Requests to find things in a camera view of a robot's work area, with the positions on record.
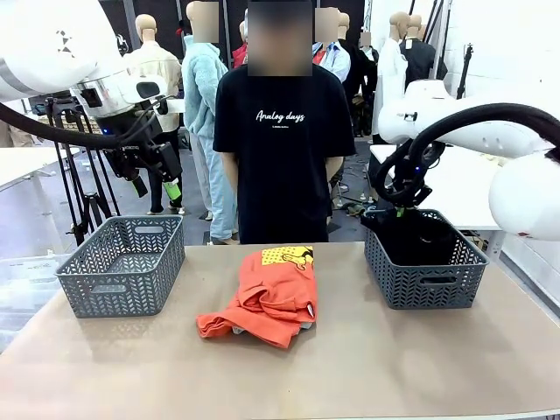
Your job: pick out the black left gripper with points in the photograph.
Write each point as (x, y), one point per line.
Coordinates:
(131, 149)

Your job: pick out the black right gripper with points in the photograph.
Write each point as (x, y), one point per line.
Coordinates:
(411, 190)

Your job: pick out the black garment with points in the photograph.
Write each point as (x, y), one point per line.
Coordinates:
(407, 240)

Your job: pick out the orange printed t-shirt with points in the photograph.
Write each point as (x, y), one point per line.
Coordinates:
(271, 302)

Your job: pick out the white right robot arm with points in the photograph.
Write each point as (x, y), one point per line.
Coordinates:
(516, 131)

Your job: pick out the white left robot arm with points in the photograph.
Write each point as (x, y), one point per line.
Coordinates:
(52, 48)

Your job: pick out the person's left forearm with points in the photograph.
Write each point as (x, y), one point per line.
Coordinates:
(334, 168)

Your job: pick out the person's right forearm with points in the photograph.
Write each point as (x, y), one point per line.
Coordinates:
(229, 170)

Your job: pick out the white side table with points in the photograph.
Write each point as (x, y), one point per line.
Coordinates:
(459, 192)

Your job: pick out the grey plastic woven basket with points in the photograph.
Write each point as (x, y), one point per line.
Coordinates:
(429, 289)
(118, 297)

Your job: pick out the mannequin in blue fleece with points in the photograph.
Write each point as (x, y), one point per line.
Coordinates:
(201, 96)

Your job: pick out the mannequin in cream shirt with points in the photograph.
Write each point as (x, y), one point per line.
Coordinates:
(168, 70)

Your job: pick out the person in black t-shirt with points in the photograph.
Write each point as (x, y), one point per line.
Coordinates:
(284, 175)

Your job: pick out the white round-edged table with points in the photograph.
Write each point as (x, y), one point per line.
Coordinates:
(26, 164)

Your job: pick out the mannequin in white shirt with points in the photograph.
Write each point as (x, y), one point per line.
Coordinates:
(389, 79)

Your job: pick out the mannequin in red top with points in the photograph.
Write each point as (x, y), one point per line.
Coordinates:
(240, 52)

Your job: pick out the black light stand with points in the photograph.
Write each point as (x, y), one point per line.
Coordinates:
(464, 74)

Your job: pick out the mannequin in black t-shirt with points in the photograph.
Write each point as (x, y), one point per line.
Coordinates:
(420, 61)

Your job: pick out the mannequin in light blue shirt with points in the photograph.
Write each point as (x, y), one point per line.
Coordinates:
(337, 61)

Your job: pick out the clear plastic storage bin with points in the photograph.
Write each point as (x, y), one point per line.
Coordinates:
(30, 284)

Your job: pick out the black camera tripod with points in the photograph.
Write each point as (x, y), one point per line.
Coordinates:
(89, 205)

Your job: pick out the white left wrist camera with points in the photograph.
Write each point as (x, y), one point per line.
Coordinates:
(175, 106)

